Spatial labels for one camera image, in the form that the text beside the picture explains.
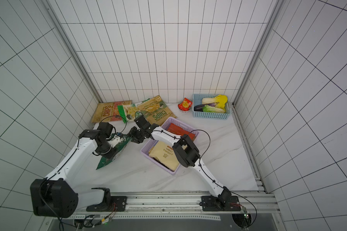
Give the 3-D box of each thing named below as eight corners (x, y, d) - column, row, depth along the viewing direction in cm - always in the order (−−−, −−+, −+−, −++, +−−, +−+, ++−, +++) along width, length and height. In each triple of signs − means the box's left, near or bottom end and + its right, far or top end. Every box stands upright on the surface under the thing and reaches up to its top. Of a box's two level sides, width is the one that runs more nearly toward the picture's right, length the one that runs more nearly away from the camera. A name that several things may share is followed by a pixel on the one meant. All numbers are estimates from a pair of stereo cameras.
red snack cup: (176, 110, 116) (176, 106, 113) (184, 101, 123) (184, 97, 119) (185, 114, 113) (186, 110, 109) (193, 105, 120) (193, 101, 116)
